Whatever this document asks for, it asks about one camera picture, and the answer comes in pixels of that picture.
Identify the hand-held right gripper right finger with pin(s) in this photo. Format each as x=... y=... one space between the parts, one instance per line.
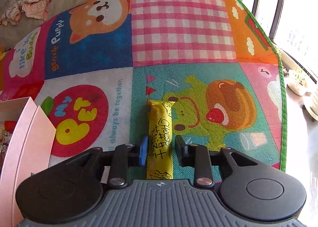
x=180 y=148

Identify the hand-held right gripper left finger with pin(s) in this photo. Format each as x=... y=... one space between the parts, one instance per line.
x=143 y=151

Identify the yellow cheese stick packet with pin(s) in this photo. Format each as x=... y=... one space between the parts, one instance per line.
x=160 y=127

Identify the pink cardboard box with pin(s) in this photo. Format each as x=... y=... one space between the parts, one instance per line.
x=27 y=142

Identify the colourful cartoon play mat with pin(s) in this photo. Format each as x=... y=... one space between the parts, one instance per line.
x=178 y=43

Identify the white rectangular planter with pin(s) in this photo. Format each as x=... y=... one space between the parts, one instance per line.
x=298 y=81

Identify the red and white snack packet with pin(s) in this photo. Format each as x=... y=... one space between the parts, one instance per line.
x=7 y=137

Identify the white round plant pot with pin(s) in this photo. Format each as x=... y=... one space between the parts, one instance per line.
x=313 y=105

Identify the window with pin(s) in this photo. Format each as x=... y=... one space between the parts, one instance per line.
x=288 y=13

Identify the pink and white clothes pile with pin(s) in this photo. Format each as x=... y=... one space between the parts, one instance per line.
x=34 y=2

